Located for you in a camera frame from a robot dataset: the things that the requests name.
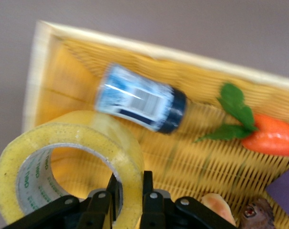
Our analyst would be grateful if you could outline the orange toy carrot green leaves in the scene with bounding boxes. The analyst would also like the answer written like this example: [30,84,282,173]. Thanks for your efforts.
[193,82,289,157]

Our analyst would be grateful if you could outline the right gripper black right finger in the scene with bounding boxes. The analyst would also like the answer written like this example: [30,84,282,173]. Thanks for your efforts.
[139,170,238,229]

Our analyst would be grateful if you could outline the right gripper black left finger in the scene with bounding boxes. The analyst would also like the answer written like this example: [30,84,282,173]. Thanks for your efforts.
[2,173,123,229]

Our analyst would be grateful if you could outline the blue-labelled jar with dark lid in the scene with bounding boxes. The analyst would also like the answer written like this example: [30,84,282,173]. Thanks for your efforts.
[94,63,187,135]

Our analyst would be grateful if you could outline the clear yellowish packing tape roll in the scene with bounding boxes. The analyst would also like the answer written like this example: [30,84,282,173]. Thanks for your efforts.
[0,110,145,229]

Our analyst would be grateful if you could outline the brown toy lion figure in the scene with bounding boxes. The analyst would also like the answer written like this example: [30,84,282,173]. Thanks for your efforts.
[239,197,275,229]

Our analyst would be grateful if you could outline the yellow woven rectangular basket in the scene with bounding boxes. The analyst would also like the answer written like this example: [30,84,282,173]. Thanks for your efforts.
[22,20,289,229]

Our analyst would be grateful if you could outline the striped toy croissant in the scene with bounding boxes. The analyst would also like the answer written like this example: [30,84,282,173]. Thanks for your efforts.
[201,192,237,227]

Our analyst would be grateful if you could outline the purple foam cube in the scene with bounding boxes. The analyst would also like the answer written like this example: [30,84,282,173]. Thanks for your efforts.
[265,163,289,208]

